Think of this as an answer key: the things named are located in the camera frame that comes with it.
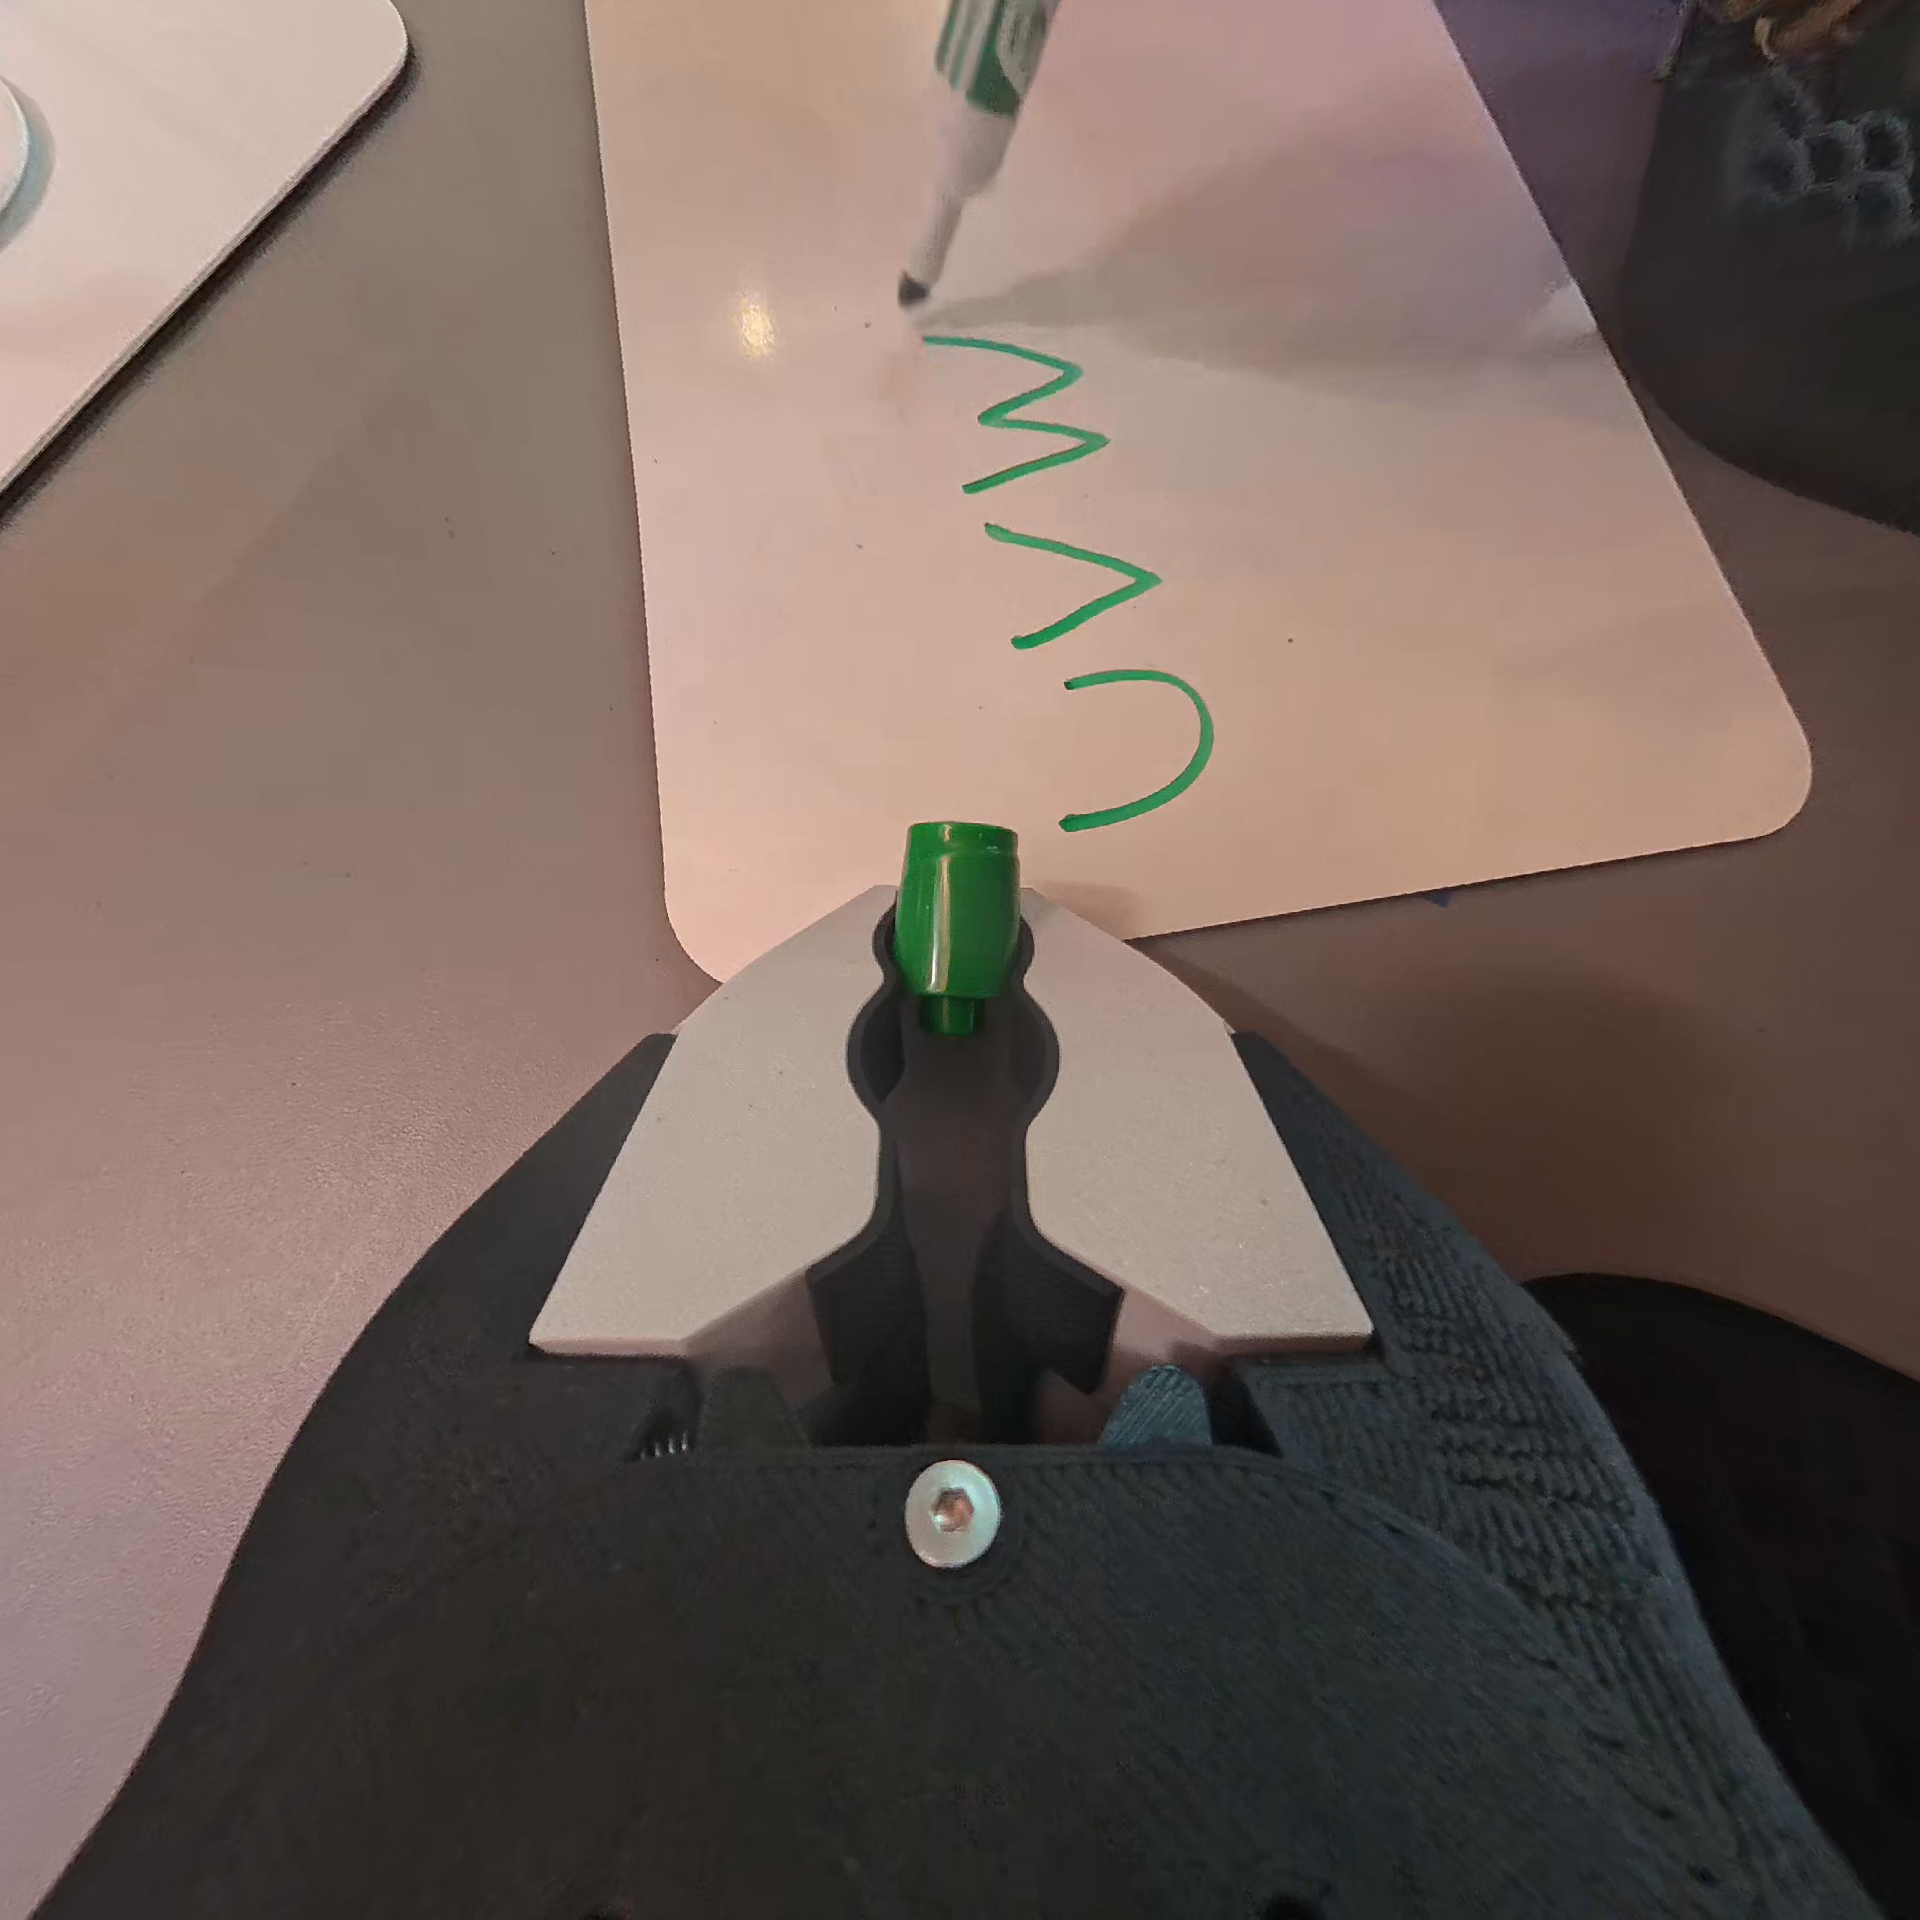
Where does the green marker cap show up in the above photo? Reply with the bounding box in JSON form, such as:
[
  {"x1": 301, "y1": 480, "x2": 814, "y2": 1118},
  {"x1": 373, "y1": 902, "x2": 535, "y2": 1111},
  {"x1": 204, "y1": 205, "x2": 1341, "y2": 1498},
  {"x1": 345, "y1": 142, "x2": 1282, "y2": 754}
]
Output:
[{"x1": 896, "y1": 817, "x2": 1030, "y2": 1043}]

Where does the white whiteboard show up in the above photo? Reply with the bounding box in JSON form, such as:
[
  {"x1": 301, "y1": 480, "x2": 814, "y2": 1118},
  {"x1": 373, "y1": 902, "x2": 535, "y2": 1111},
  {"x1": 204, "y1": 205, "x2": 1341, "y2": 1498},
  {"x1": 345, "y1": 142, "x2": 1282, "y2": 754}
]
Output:
[{"x1": 585, "y1": 0, "x2": 1817, "y2": 986}]

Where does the black knobbly rounded object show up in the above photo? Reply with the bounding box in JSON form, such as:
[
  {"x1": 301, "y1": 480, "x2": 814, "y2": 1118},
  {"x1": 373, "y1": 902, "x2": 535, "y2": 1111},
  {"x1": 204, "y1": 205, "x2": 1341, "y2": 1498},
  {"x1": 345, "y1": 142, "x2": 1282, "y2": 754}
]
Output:
[{"x1": 1621, "y1": 0, "x2": 1920, "y2": 501}]

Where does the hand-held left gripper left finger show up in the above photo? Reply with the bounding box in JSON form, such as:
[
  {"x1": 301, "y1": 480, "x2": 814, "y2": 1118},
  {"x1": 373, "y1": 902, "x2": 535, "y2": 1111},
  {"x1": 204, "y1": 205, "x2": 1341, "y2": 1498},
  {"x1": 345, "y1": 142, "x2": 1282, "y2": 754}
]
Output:
[{"x1": 533, "y1": 889, "x2": 961, "y2": 1432}]

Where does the green whiteboard marker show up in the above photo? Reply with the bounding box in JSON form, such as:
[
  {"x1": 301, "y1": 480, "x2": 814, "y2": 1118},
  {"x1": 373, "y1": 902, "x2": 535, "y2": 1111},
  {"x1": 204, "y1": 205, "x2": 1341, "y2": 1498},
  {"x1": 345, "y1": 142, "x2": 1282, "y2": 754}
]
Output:
[{"x1": 896, "y1": 0, "x2": 1066, "y2": 313}]

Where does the white table sign stand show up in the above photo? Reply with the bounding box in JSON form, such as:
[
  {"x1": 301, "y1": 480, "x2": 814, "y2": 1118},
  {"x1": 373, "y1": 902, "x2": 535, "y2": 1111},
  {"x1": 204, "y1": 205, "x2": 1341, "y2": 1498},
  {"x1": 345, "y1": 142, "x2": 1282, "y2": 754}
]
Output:
[{"x1": 0, "y1": 0, "x2": 413, "y2": 497}]

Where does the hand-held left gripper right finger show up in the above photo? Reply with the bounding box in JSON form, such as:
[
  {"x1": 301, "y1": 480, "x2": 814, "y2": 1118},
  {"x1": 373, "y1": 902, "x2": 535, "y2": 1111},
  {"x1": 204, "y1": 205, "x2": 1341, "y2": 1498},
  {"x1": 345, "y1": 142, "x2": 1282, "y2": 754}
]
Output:
[{"x1": 967, "y1": 891, "x2": 1376, "y2": 1422}]

